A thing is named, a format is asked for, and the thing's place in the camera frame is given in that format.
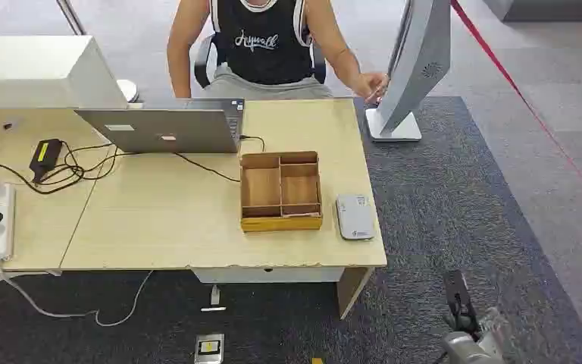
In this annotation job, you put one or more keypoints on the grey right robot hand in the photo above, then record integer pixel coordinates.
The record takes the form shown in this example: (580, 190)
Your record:
(457, 296)

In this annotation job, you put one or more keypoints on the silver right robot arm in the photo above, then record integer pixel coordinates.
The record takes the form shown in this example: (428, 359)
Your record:
(469, 349)

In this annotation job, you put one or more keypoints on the wooden desk leg panel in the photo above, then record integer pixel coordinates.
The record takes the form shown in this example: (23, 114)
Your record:
(352, 291)

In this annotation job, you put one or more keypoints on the white card reader device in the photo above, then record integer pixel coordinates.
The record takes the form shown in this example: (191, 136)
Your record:
(355, 217)

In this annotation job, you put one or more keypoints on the small yellow floor marker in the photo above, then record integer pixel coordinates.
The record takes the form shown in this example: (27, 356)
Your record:
(317, 361)

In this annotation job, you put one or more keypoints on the wooden compartment box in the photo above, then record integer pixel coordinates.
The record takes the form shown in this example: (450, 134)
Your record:
(280, 193)

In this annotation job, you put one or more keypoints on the person's left hand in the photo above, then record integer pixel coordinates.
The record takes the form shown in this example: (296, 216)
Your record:
(371, 85)

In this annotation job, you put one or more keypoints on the white kiosk screen stand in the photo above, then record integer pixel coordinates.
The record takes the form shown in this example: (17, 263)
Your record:
(416, 65)

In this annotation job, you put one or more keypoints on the grey furniture block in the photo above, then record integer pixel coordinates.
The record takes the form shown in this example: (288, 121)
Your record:
(552, 10)

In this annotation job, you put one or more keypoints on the person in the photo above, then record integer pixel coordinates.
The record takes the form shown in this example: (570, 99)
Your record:
(266, 45)

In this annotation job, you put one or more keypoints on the silver laptop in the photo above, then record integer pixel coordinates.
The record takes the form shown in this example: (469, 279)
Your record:
(170, 131)

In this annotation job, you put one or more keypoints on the grey pole with round base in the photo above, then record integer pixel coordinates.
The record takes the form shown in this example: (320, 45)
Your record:
(129, 89)

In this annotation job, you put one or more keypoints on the black power adapter yellow label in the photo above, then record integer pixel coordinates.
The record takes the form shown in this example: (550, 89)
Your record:
(45, 156)

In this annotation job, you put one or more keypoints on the white desk partition box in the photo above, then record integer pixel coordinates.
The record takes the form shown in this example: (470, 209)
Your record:
(30, 70)

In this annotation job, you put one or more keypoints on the small white floor bracket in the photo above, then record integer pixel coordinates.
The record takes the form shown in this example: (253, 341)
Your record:
(214, 299)

